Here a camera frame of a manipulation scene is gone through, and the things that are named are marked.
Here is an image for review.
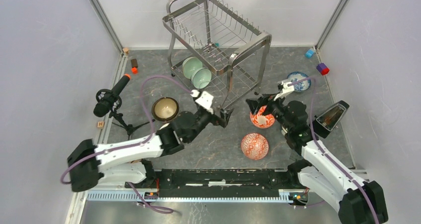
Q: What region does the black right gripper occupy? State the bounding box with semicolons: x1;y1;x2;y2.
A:
245;91;291;132

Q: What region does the blue white floral bowl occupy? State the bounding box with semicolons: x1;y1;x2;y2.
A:
287;71;312;92

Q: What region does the green checked small bowl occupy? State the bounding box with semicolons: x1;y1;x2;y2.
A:
191;68;212;89

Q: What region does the blue white zigzag bowl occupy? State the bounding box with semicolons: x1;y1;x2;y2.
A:
240;133;269;160

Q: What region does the black patterned bowl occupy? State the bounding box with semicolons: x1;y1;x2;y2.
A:
151;97;180;122

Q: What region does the pale green bowl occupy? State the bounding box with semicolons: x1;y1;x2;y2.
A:
182;57;203;79

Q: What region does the stainless steel dish rack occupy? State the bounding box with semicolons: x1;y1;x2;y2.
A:
162;0;272;108

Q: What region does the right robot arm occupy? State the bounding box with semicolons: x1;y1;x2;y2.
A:
246;94;389;224

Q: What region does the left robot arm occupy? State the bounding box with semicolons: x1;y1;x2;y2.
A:
62;108;233;192

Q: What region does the light blue block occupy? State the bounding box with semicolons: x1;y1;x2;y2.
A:
305;48;316;58

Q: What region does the black metronome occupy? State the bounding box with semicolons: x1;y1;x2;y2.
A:
312;100;350;138

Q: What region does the red purple block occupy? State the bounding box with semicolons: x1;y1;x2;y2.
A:
316;63;330;75

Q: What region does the black mini tripod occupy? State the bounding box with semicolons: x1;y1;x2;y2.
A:
109;110;150;139

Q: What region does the brown block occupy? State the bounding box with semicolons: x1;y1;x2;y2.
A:
131;59;138;68

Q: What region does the black microphone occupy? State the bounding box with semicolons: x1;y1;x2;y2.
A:
93;74;131;117

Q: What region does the wooden letter cube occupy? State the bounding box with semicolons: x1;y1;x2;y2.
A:
97;121;105;129

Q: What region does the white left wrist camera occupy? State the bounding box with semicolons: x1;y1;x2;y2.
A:
191;89;214;114

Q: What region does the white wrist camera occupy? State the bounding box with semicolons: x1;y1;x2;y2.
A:
191;89;214;114
274;79;295;101

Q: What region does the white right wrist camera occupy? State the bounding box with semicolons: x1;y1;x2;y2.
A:
274;79;295;101

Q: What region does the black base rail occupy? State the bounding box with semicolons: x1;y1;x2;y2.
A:
134;169;305;198

